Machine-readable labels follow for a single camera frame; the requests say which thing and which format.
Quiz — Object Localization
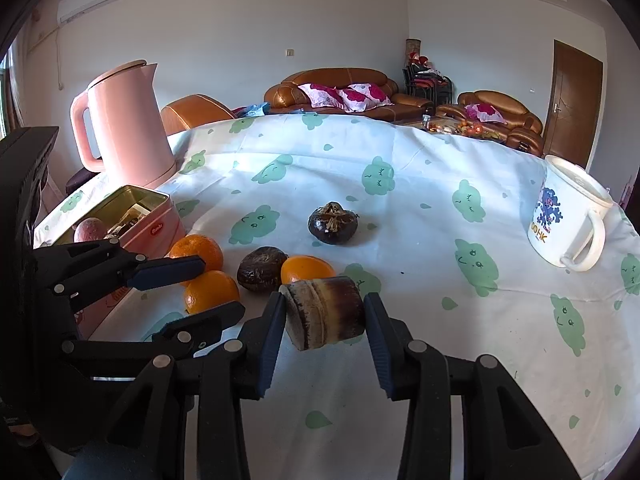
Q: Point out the white green-print tablecloth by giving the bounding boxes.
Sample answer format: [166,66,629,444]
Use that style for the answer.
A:
[32,112,640,480]

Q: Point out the pink electric kettle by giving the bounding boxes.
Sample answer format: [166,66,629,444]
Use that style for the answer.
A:
[70,59,177,188]

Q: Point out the brown wooden door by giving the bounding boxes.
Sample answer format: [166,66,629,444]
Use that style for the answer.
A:
[542,39,604,171]

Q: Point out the dark round stool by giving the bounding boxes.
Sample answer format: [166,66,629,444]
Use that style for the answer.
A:
[65,169,104,195]

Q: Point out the white printed mug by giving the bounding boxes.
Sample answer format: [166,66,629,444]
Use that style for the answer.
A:
[526,155,615,273]

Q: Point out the stacked dark chairs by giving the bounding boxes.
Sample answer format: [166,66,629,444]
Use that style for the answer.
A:
[402,62,453,106]

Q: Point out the brown leather long sofa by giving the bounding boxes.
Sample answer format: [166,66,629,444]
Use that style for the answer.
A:
[264,67,436,120]

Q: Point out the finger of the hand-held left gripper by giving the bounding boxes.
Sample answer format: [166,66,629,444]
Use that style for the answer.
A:
[60,301,246,380]
[32,238,207,308]

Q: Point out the pink floral pillow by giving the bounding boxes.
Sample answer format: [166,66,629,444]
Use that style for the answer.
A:
[337,82,393,112]
[464,103,506,125]
[299,83,346,110]

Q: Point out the mandarin orange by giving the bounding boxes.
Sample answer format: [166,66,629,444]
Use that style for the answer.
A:
[169,234,224,286]
[280,255,335,286]
[184,270,241,315]

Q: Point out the brown leather armchair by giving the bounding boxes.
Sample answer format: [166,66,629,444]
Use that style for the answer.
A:
[435,90,545,157]
[160,94,236,136]

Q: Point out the dark purple mangosteen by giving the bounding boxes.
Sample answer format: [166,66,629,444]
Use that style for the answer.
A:
[307,201,359,246]
[236,246,289,292]

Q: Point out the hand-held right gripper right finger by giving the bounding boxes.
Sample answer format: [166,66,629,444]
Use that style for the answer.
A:
[363,292,583,480]

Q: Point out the pink tin box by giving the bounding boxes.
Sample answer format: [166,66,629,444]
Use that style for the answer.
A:
[47,185,188,341]

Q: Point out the printed paper sheet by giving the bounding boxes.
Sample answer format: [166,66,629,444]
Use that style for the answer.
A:
[120,201,152,227]

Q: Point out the heap of orange fruits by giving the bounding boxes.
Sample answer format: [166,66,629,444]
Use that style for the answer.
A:
[450,120,501,139]

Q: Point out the wooden coffee table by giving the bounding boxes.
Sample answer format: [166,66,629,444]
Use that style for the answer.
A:
[395,115,506,141]

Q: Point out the purple passion fruit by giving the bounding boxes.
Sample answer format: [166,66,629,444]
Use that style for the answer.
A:
[73,217,108,243]

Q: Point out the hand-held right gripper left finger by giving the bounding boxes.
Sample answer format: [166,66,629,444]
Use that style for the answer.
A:
[102,290,288,480]

